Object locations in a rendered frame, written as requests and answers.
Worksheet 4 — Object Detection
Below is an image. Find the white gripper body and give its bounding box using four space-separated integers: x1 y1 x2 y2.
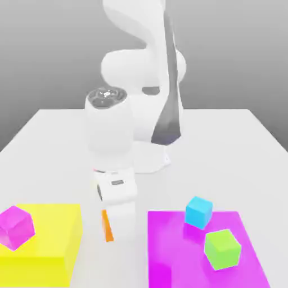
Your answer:
102 200 137 240

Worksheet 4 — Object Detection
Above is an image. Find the small magenta cube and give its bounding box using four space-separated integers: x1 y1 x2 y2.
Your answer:
0 205 36 252

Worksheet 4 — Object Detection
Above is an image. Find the large yellow box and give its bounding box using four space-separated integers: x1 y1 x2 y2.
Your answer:
0 203 84 288

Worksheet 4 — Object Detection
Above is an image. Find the large magenta box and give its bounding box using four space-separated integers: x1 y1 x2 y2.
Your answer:
147 210 272 288

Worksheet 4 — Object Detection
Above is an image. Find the small green cube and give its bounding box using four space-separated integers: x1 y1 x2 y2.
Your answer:
204 228 242 271

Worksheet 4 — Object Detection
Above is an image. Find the small orange cube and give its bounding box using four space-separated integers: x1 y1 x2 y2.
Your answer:
101 209 115 243

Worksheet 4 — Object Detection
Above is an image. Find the small cyan cube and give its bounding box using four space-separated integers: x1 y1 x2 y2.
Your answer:
184 195 214 231

